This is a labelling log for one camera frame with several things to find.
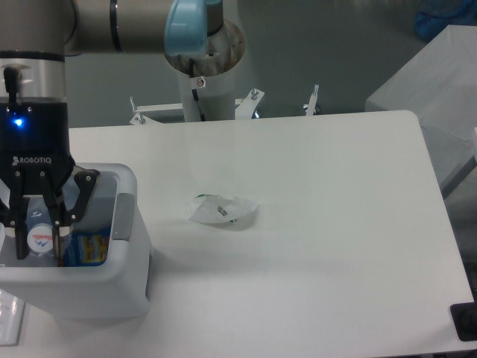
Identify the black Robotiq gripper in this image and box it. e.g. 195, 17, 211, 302
0, 65, 101, 262

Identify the clear crushed plastic bottle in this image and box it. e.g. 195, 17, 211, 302
26, 197, 54, 260

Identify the white plastic wrapper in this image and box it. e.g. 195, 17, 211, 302
187, 194, 258, 224

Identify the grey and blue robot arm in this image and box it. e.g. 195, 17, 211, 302
1, 1, 213, 261

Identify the white trash can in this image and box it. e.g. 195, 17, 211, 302
1, 163, 152, 319

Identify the blue yellow snack packet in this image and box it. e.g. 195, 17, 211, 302
64, 227, 111, 267

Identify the clear plastic sheet holder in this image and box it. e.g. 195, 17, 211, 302
1, 290, 25, 347

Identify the white covered side table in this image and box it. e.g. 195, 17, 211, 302
364, 25, 476, 196

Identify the blue bag in background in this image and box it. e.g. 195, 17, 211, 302
414, 1, 476, 43

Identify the black device at table edge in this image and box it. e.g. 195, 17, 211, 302
450, 302, 476, 342

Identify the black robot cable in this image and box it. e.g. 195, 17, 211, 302
188, 58, 207, 122

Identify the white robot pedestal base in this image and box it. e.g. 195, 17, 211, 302
128, 20, 320, 126

